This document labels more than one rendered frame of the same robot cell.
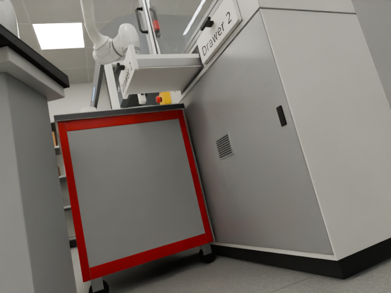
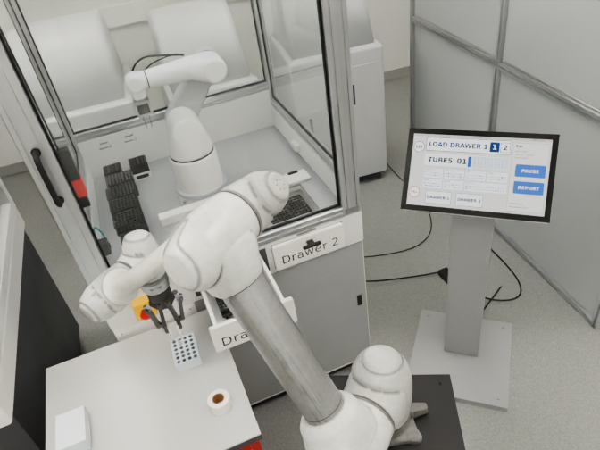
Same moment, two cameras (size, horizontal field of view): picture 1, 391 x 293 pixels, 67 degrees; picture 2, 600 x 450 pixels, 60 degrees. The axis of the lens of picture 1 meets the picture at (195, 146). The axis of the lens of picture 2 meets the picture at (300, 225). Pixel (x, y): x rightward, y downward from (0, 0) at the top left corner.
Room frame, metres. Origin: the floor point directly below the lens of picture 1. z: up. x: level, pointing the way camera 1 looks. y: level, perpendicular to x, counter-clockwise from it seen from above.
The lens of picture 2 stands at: (0.80, 1.37, 2.16)
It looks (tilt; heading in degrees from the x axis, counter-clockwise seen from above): 37 degrees down; 278
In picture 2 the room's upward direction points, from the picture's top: 9 degrees counter-clockwise
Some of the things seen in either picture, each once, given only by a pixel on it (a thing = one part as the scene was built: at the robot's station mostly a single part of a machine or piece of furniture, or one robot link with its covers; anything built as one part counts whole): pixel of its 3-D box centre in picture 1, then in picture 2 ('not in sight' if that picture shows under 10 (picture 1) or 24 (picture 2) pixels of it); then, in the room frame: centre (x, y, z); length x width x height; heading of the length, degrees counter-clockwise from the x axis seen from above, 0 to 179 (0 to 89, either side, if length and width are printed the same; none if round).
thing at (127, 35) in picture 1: (127, 39); (140, 257); (1.46, 0.22, 1.21); 0.13 x 0.11 x 0.16; 65
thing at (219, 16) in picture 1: (216, 31); (309, 245); (1.01, -0.18, 0.87); 0.29 x 0.02 x 0.11; 25
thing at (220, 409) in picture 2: (88, 113); (220, 402); (1.28, 0.44, 0.78); 0.07 x 0.07 x 0.04
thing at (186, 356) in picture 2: not in sight; (186, 352); (1.43, 0.23, 0.78); 0.12 x 0.08 x 0.04; 113
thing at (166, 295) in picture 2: not in sight; (161, 296); (1.46, 0.21, 1.03); 0.08 x 0.07 x 0.09; 23
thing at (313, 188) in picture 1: (301, 151); (234, 281); (1.45, -0.50, 0.40); 1.03 x 0.95 x 0.80; 25
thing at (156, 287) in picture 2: (132, 56); (154, 280); (1.46, 0.21, 1.10); 0.09 x 0.09 x 0.06
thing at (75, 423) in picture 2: not in sight; (73, 432); (1.72, 0.53, 0.79); 0.13 x 0.09 x 0.05; 114
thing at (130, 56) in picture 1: (127, 74); (254, 324); (1.18, 0.21, 0.87); 0.29 x 0.02 x 0.11; 25
